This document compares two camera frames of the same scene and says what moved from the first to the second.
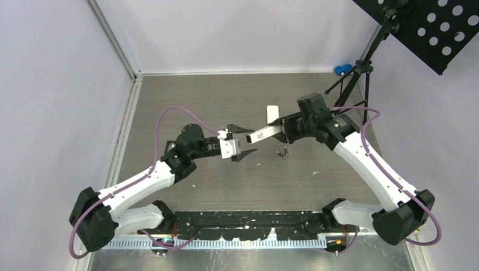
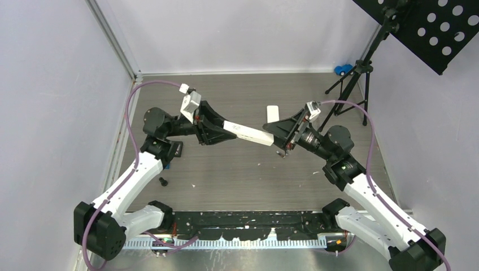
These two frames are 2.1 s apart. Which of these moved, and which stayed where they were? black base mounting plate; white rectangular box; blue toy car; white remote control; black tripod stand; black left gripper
Moved: black left gripper; white rectangular box
Stayed: blue toy car; black base mounting plate; white remote control; black tripod stand
